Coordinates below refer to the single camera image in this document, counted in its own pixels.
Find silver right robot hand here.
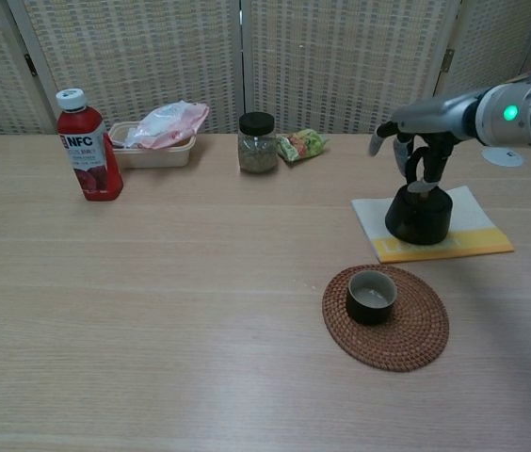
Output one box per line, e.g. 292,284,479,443
368,91,483,194

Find small black teapot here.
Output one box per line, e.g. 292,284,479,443
384,146,453,246

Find dark ceramic cup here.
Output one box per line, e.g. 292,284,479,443
345,270,398,327

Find white and yellow Lexicon book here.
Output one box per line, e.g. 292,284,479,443
350,185,515,265

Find green and orange snack packet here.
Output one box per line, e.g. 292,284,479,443
276,129,331,166

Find glass jar with black lid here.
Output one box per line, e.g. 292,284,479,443
238,112,280,175

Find round brown woven coaster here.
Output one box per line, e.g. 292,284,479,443
322,264,451,374

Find pink and white snack bag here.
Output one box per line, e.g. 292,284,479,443
125,100,211,151

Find beige plastic food container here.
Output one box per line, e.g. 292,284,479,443
107,121,198,170

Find woven folding screen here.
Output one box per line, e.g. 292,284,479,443
0,0,531,140

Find red NFC juice bottle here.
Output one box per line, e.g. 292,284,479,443
56,88,124,202

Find round grey cable grommet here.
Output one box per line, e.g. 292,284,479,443
481,146,527,168

